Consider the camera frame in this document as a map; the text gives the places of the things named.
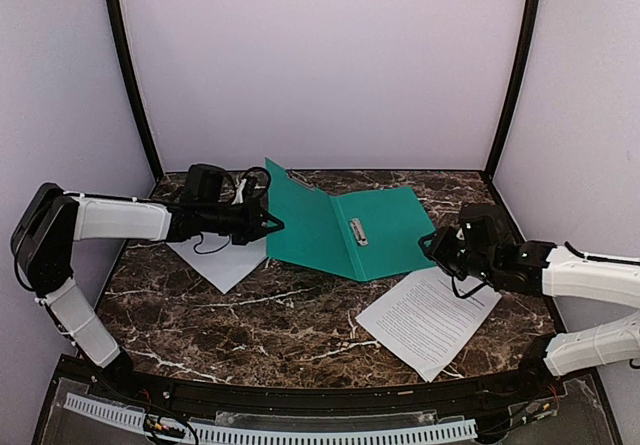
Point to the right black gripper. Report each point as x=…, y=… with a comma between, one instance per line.
x=442, y=248

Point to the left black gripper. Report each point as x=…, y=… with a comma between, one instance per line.
x=260, y=223

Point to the green plastic folder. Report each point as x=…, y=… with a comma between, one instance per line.
x=317, y=233

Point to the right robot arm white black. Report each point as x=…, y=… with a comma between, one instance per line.
x=544, y=269

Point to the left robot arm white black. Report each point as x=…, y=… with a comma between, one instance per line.
x=55, y=219

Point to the left white paper sheet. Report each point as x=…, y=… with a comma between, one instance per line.
x=218, y=261

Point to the metal top clip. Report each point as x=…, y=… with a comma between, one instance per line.
x=299, y=179

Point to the right printed paper sheet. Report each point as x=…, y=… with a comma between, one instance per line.
x=423, y=323

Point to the metal centre spring clip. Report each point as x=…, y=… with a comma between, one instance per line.
x=358, y=232

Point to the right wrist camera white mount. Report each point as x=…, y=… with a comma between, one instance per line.
x=484, y=225

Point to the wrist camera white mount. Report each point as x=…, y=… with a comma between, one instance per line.
x=484, y=225
x=204, y=184

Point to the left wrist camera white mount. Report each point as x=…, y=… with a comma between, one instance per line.
x=204, y=184

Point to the white slotted cable duct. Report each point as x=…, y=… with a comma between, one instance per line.
x=244, y=428

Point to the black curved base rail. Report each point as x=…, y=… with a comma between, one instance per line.
x=487, y=398

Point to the right black frame post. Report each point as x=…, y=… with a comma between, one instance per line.
x=525, y=36

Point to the black frame post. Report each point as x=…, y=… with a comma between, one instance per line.
x=129, y=77
x=525, y=36

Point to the left black frame post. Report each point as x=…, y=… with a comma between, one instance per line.
x=129, y=77

